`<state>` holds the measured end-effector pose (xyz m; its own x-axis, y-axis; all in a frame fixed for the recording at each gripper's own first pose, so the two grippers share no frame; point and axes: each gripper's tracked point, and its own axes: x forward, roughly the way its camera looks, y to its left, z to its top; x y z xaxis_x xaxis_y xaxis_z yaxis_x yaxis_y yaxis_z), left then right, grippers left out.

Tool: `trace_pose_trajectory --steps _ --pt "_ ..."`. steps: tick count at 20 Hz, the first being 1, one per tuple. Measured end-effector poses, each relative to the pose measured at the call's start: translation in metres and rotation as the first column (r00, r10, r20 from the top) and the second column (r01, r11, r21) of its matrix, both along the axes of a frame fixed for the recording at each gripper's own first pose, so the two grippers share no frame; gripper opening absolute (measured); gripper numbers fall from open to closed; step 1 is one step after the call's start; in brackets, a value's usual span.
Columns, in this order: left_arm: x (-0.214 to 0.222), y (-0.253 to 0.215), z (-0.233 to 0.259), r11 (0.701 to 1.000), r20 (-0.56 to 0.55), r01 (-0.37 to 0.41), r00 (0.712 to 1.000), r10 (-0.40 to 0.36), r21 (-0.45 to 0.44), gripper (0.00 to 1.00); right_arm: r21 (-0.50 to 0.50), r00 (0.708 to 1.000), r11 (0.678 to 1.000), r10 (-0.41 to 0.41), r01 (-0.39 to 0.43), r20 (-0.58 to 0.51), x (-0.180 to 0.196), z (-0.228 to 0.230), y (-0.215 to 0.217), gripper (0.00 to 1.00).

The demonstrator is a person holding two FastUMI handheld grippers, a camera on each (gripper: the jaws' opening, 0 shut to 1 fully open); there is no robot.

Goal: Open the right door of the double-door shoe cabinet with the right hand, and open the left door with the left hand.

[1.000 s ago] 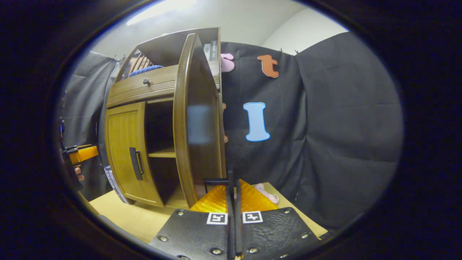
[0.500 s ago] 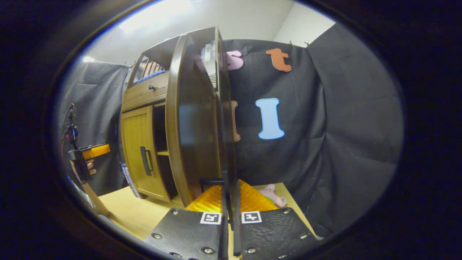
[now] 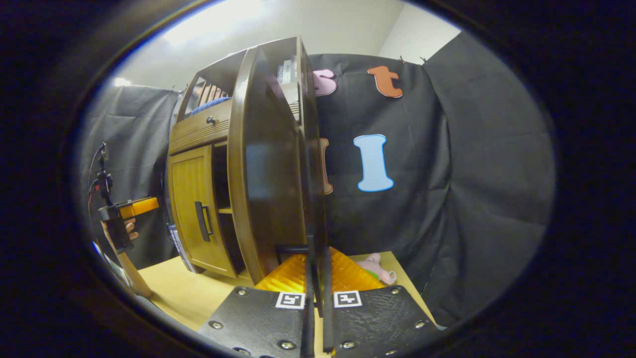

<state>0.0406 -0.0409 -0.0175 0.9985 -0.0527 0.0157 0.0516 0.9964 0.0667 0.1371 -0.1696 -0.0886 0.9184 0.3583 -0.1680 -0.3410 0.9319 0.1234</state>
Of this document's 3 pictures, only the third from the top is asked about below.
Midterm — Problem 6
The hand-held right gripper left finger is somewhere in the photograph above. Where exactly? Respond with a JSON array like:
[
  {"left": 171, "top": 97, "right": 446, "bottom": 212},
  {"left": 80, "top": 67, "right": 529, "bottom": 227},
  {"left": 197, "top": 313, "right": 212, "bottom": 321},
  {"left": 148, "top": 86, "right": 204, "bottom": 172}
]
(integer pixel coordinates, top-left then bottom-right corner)
[{"left": 198, "top": 238, "right": 317, "bottom": 358}]

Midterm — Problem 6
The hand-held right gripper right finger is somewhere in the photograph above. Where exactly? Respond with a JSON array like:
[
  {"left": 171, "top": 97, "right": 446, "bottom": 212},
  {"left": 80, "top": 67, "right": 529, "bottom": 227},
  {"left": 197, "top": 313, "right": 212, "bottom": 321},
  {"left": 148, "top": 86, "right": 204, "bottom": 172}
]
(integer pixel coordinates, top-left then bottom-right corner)
[{"left": 322, "top": 246, "right": 440, "bottom": 358}]

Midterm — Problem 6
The black door handle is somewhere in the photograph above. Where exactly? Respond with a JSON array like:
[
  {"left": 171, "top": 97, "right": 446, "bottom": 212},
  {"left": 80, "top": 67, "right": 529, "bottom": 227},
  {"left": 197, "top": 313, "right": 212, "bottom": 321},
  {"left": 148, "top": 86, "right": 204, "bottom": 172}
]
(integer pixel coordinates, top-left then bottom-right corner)
[
  {"left": 194, "top": 201, "right": 214, "bottom": 243},
  {"left": 276, "top": 243, "right": 324, "bottom": 319}
]

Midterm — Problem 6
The wooden double-door shoe cabinet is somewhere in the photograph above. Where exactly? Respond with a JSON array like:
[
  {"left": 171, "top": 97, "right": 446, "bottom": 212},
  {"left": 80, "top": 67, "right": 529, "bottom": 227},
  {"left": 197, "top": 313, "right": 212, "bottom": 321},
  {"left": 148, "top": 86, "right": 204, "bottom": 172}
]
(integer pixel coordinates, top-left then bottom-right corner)
[{"left": 166, "top": 36, "right": 328, "bottom": 286}]

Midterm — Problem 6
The wooden cabinet drawer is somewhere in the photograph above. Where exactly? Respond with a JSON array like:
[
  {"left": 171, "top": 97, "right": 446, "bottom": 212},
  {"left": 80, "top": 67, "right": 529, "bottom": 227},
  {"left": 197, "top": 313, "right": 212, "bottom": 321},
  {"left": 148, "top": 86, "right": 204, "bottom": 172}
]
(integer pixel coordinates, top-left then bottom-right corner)
[{"left": 169, "top": 99, "right": 233, "bottom": 156}]

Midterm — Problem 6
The pink plush toy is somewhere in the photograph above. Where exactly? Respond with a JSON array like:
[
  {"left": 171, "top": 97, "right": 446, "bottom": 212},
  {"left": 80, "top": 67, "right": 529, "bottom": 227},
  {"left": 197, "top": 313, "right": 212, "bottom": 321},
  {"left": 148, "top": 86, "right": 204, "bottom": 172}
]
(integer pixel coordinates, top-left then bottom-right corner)
[{"left": 357, "top": 253, "right": 398, "bottom": 286}]

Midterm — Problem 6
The blue folded towel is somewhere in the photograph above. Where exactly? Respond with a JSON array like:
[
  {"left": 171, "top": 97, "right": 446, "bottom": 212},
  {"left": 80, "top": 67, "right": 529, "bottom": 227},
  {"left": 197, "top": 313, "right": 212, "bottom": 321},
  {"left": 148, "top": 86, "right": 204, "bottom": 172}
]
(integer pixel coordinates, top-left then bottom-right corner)
[{"left": 191, "top": 96, "right": 232, "bottom": 116}]

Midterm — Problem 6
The black cable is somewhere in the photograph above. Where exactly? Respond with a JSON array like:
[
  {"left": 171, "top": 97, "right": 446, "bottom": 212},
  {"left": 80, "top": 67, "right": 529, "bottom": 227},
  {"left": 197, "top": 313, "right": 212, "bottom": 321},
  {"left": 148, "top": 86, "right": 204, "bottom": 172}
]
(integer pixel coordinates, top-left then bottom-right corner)
[{"left": 87, "top": 143, "right": 107, "bottom": 202}]

